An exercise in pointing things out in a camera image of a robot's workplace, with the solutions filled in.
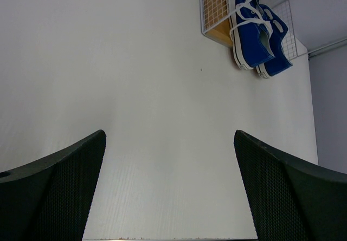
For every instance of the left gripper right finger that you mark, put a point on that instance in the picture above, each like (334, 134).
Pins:
(290, 198)

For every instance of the white wire shoe shelf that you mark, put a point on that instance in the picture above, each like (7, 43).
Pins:
(320, 25)

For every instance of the blue canvas sneaker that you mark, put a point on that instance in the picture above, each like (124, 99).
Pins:
(250, 34)
(280, 62)

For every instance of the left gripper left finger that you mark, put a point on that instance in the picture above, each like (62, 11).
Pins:
(50, 198)

